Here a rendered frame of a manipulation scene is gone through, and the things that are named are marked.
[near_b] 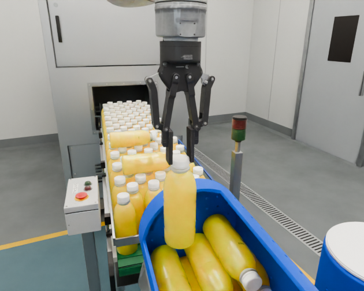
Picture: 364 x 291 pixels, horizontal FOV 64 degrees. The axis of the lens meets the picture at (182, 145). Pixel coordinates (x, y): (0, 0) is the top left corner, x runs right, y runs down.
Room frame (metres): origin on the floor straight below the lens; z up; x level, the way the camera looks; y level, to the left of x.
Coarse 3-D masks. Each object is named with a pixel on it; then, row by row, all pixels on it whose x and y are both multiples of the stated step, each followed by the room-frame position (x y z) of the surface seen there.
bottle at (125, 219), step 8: (120, 208) 0.79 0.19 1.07; (128, 208) 0.80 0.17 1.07; (120, 216) 0.78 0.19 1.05; (128, 216) 0.79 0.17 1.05; (120, 224) 0.78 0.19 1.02; (128, 224) 0.78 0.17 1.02; (120, 232) 0.78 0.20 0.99; (128, 232) 0.78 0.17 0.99; (136, 232) 0.81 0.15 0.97; (120, 248) 0.78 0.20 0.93; (128, 248) 0.78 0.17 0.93; (136, 248) 0.80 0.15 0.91
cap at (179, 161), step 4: (176, 156) 0.56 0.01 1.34; (180, 156) 0.56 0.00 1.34; (184, 156) 0.56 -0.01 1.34; (188, 156) 0.56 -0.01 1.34; (176, 160) 0.54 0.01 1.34; (180, 160) 0.54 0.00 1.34; (184, 160) 0.54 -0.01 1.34; (188, 160) 0.55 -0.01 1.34; (176, 164) 0.54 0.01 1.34; (180, 164) 0.54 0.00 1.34; (184, 164) 0.54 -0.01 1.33; (188, 164) 0.55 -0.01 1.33; (176, 168) 0.54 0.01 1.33; (180, 168) 0.54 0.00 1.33; (184, 168) 0.54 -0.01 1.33
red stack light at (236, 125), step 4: (232, 120) 1.20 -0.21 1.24; (236, 120) 1.19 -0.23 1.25; (244, 120) 1.19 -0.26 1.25; (232, 124) 1.20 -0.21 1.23; (236, 124) 1.18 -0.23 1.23; (240, 124) 1.18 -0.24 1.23; (244, 124) 1.19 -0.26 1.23; (236, 128) 1.18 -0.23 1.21; (240, 128) 1.18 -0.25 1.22; (244, 128) 1.19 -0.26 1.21
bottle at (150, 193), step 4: (148, 188) 0.90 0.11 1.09; (156, 188) 0.89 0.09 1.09; (148, 192) 0.89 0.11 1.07; (152, 192) 0.89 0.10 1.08; (156, 192) 0.89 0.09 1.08; (144, 196) 0.90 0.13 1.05; (148, 196) 0.88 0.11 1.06; (152, 196) 0.88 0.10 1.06; (144, 200) 0.89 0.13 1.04; (148, 200) 0.88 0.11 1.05; (144, 204) 0.89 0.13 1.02; (144, 208) 0.90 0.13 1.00
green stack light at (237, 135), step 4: (232, 128) 1.20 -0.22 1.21; (232, 132) 1.20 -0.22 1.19; (236, 132) 1.18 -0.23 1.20; (240, 132) 1.18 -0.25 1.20; (244, 132) 1.19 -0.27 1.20; (232, 136) 1.20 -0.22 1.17; (236, 136) 1.18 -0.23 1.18; (240, 136) 1.18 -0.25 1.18; (244, 136) 1.19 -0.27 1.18; (236, 140) 1.18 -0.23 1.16; (240, 140) 1.18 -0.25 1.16
